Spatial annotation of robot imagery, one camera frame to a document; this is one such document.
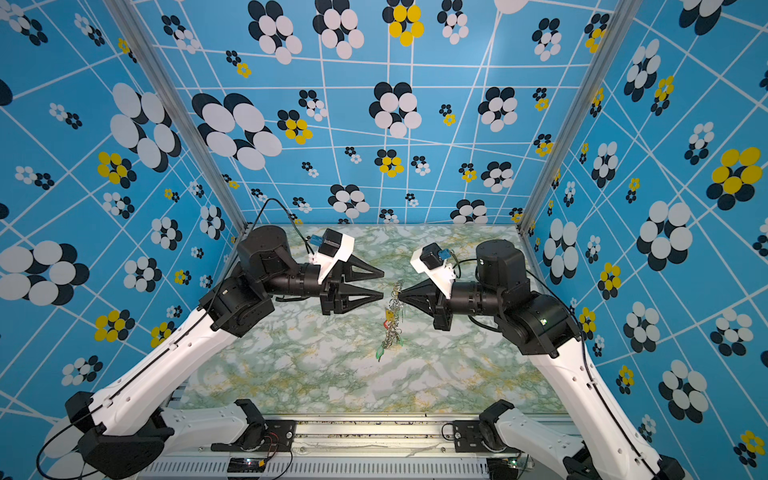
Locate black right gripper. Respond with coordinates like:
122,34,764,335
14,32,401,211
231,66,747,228
401,280,507,333

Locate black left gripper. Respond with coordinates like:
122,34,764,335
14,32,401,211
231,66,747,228
264,249,385,314

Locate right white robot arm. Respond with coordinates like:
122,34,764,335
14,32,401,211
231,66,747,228
398,239,690,479

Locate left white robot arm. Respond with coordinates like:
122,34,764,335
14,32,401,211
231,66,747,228
65,225,385,479

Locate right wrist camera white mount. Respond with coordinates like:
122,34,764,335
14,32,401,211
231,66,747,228
410,242,457,299

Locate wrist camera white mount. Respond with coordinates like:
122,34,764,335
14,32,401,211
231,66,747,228
308,229,355,284
410,242,457,299

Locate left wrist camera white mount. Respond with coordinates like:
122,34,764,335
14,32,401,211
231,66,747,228
308,229,355,284

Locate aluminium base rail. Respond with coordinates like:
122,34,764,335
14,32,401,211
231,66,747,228
113,413,637,480

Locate aluminium corner post left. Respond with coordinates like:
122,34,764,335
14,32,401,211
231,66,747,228
104,1,248,235

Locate aluminium corner post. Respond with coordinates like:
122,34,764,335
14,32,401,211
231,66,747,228
104,1,248,235
519,0,642,233

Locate aluminium corner post right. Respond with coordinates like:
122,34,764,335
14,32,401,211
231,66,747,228
519,0,642,233

